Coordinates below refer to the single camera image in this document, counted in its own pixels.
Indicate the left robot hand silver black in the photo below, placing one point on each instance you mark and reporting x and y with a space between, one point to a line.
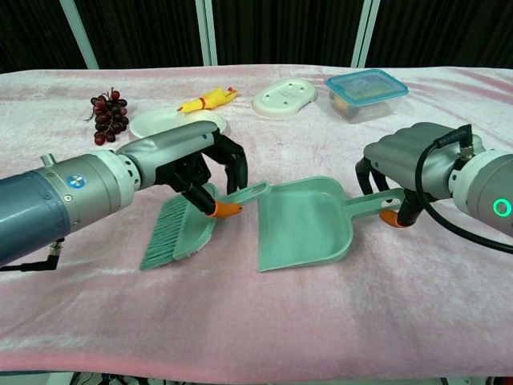
172 148

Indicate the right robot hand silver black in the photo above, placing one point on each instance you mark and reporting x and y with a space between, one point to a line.
417 156

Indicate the green plastic hand broom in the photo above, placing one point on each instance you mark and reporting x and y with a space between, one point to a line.
180 224

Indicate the green plastic dustpan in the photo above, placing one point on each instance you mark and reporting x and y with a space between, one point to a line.
300 224

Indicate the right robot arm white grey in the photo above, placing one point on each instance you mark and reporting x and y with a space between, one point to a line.
485 188

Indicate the white round plate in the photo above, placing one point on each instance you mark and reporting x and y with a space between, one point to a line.
160 120

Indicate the yellow rubber chicken toy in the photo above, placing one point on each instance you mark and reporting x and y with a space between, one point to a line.
206 100

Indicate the dark red grape bunch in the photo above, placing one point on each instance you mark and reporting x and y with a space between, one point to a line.
109 116

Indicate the clear container with blue lid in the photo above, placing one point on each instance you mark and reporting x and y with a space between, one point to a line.
364 96

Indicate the white oval plastic tray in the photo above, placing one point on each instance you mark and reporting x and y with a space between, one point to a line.
285 96

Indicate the pink velvet tablecloth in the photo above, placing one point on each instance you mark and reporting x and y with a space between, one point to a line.
256 313

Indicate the white frame post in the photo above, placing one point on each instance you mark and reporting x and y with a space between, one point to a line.
364 32
80 36
207 32

